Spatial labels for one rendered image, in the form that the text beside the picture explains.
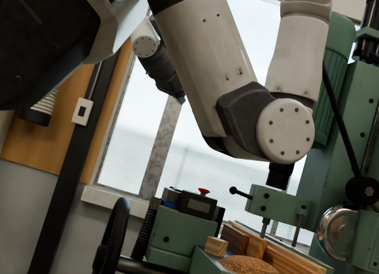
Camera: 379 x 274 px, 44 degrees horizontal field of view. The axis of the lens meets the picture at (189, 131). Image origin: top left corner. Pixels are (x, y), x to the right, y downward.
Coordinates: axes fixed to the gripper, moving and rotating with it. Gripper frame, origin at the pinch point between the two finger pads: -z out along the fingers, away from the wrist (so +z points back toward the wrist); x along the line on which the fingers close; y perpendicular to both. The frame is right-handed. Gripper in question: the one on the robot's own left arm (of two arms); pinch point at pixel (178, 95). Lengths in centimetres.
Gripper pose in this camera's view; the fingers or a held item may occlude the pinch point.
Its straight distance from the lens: 138.3
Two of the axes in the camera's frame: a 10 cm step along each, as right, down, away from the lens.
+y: 6.5, -7.0, 2.9
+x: 6.4, 3.2, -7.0
